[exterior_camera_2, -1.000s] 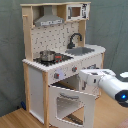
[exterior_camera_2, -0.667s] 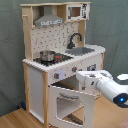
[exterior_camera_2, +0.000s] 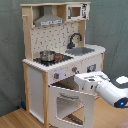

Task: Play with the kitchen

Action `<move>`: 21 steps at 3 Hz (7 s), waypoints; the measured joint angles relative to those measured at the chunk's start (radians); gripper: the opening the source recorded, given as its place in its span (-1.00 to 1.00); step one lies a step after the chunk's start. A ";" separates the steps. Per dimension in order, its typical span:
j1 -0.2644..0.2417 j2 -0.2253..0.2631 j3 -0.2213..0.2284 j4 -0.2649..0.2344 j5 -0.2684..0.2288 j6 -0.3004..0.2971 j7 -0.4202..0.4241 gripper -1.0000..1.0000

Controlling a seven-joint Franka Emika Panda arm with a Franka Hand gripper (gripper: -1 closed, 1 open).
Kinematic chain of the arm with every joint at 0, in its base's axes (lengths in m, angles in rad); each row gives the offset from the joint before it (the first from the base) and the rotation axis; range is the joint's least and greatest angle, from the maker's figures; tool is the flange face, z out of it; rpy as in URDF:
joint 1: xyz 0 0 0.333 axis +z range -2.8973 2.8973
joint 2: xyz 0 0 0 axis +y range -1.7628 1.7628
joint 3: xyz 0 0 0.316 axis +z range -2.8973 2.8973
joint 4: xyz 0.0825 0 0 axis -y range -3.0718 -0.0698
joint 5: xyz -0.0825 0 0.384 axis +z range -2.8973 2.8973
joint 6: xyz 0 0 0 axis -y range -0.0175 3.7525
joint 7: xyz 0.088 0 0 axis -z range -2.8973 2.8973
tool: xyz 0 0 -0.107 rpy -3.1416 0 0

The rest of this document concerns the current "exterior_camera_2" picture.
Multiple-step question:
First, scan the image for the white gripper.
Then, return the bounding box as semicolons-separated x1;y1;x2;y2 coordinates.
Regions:
74;71;109;94

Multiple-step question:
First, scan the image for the white oven door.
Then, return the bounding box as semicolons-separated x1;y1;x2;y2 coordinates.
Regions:
49;86;95;128

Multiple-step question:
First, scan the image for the white toy microwave door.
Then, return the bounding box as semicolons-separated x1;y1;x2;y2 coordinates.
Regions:
67;3;90;21

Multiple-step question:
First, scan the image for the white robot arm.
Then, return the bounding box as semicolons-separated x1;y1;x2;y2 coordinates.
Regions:
74;71;128;108

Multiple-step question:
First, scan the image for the wooden toy kitchen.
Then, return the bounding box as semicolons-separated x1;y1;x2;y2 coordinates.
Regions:
22;2;105;128

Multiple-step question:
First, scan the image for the right red stove knob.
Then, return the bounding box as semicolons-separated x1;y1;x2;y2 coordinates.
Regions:
72;67;78;73

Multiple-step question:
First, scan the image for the red stove knob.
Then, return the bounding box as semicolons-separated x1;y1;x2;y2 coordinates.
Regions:
72;67;78;73
54;73;60;79

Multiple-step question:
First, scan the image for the left red stove knob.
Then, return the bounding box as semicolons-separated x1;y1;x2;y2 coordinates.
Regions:
54;73;60;79

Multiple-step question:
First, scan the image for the grey toy sink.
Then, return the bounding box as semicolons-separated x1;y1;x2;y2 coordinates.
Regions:
66;47;94;56

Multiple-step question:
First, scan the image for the black toy stovetop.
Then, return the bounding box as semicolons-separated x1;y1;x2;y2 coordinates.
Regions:
35;53;71;67

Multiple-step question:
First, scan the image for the black toy faucet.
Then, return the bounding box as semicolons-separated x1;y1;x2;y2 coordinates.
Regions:
66;32;83;50

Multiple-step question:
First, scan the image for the silver toy pot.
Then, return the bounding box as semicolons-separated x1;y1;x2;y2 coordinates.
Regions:
40;50;55;61

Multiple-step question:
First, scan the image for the grey range hood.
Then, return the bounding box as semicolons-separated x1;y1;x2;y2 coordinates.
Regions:
35;5;64;27

